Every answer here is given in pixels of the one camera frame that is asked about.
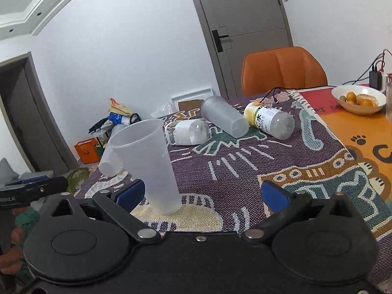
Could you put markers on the dark grey door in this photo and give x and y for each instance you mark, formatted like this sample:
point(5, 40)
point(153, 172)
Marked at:
point(27, 122)

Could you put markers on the green patterned cloth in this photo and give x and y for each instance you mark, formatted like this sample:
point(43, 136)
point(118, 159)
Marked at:
point(78, 179)

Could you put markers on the person's left hand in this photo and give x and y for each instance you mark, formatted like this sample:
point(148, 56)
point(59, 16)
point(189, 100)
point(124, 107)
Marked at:
point(13, 260)

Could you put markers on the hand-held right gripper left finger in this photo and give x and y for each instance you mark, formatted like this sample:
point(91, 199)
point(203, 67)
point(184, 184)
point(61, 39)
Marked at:
point(131, 194)

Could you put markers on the white plastic bottle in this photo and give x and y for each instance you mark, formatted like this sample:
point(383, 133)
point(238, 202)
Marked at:
point(188, 132)

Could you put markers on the orange box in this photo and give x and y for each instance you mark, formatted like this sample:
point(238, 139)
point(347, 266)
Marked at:
point(87, 152)

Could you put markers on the large translucent plastic cup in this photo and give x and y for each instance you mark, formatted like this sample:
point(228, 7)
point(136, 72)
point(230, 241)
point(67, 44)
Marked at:
point(147, 162)

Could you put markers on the green fabric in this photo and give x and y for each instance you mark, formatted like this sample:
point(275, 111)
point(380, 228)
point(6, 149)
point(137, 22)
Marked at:
point(29, 219)

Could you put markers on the black charger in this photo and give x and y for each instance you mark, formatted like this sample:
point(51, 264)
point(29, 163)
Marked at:
point(375, 79)

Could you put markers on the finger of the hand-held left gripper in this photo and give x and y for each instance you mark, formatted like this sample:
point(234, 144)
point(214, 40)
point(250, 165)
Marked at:
point(49, 188)

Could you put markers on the orange fruit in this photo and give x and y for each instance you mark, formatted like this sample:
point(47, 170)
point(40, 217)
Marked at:
point(351, 97)
point(365, 101)

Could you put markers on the printed woven blanket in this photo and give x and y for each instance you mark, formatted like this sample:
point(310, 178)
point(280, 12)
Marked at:
point(245, 165)

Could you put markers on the yellow label plastic bottle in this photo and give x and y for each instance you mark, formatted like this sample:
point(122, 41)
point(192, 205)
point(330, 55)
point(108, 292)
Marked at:
point(269, 119)

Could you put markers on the frosted plastic cup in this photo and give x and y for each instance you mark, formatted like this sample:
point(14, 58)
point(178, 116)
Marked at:
point(225, 116)

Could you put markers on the white frame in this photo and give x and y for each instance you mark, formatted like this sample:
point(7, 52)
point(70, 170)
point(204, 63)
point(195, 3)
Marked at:
point(191, 95)

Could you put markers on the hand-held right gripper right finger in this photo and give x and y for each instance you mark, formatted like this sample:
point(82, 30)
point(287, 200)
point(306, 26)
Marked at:
point(274, 197)

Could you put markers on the brown cardboard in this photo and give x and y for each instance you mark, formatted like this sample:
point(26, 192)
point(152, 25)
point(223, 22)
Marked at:
point(190, 104)

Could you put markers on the white bowl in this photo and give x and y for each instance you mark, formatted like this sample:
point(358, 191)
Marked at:
point(356, 107)

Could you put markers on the small translucent plastic cup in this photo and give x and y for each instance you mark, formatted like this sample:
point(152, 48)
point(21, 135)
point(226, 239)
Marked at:
point(108, 164)

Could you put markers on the pile of bags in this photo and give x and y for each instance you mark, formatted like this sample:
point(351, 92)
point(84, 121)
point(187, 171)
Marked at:
point(118, 118)

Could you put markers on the orange paw print tablecloth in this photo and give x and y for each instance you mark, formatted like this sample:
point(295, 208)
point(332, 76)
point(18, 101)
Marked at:
point(364, 134)

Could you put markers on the orange chair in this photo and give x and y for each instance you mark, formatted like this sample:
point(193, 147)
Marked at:
point(281, 70)

